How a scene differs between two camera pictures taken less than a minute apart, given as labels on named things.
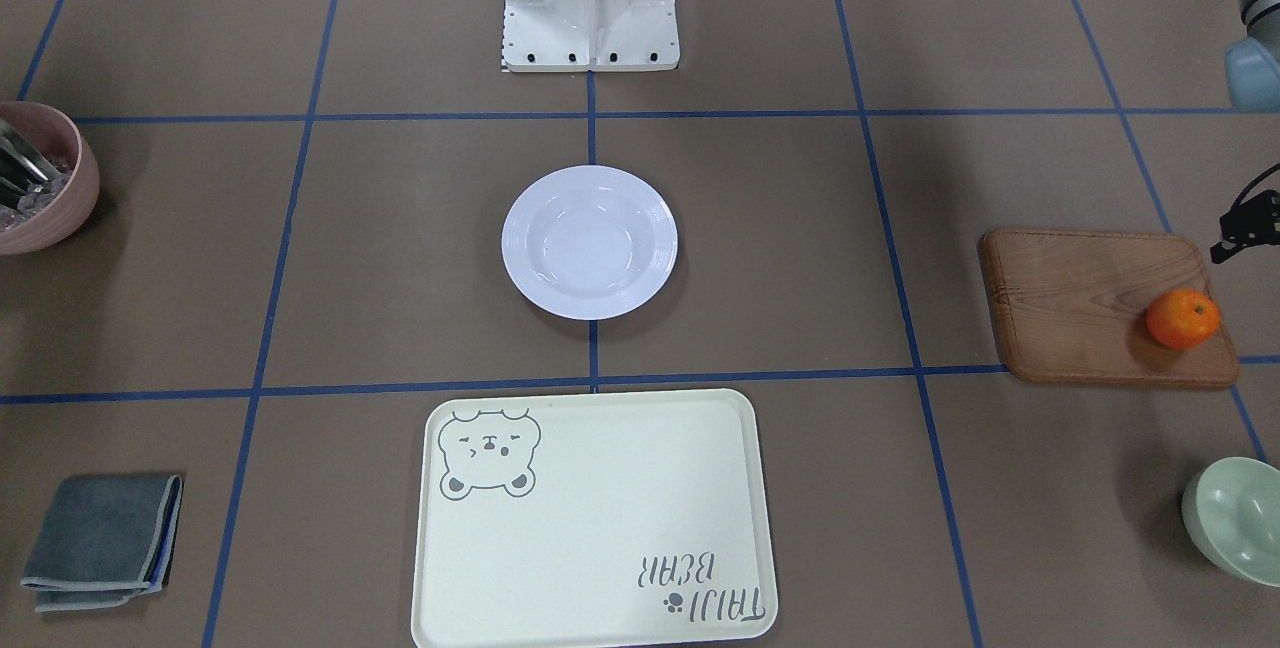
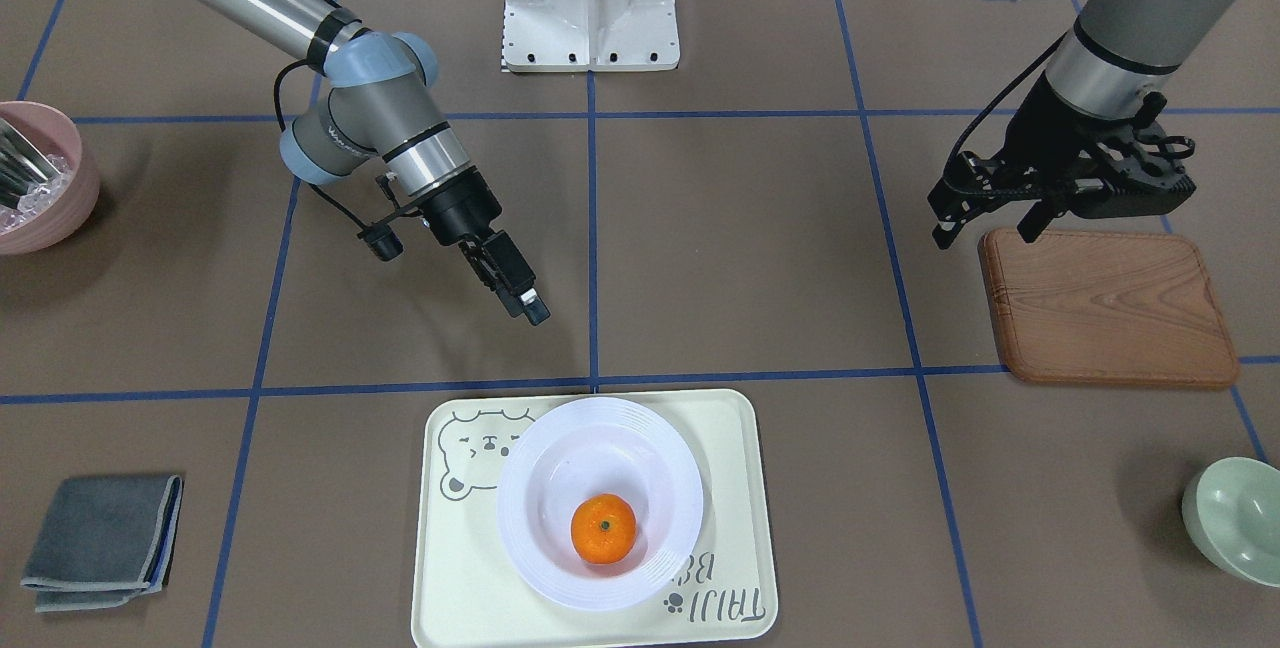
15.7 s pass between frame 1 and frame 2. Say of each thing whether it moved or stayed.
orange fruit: moved
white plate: moved
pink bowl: stayed
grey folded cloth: stayed
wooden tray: stayed
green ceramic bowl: stayed
